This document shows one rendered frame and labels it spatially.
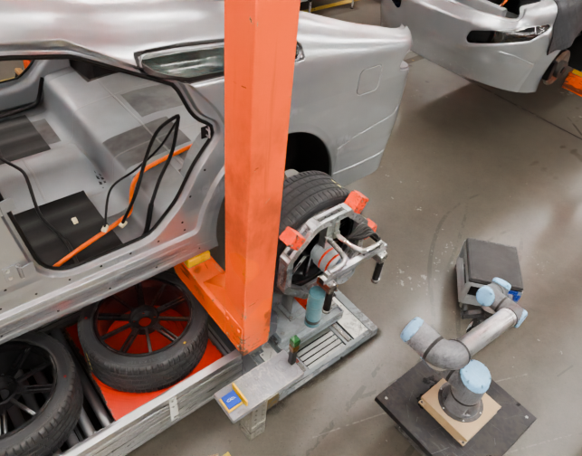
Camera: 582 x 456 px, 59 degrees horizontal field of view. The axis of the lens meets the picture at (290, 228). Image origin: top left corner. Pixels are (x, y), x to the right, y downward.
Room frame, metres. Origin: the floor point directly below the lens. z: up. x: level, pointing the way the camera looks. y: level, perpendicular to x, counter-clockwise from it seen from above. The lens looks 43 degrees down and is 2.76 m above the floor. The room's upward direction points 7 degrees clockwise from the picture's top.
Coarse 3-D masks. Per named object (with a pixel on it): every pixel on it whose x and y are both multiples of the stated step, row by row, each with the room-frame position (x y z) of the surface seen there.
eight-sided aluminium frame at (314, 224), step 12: (324, 216) 1.85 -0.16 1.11; (336, 216) 1.85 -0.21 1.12; (348, 216) 1.91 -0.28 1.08; (360, 216) 1.97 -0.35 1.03; (312, 228) 1.76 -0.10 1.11; (360, 240) 2.01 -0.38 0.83; (288, 252) 1.71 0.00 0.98; (300, 252) 1.71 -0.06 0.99; (348, 252) 2.02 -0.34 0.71; (288, 264) 1.66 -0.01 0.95; (288, 276) 1.67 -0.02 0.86; (288, 288) 1.67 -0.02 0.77; (300, 288) 1.79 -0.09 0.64
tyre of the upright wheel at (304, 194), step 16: (304, 176) 2.06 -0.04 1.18; (320, 176) 2.10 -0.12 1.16; (288, 192) 1.94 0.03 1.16; (304, 192) 1.94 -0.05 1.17; (320, 192) 1.95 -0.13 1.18; (336, 192) 1.98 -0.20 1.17; (288, 208) 1.85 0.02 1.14; (304, 208) 1.84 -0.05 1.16; (320, 208) 1.89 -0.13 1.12; (288, 224) 1.77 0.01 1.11; (352, 224) 2.08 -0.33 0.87; (320, 272) 1.95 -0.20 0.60
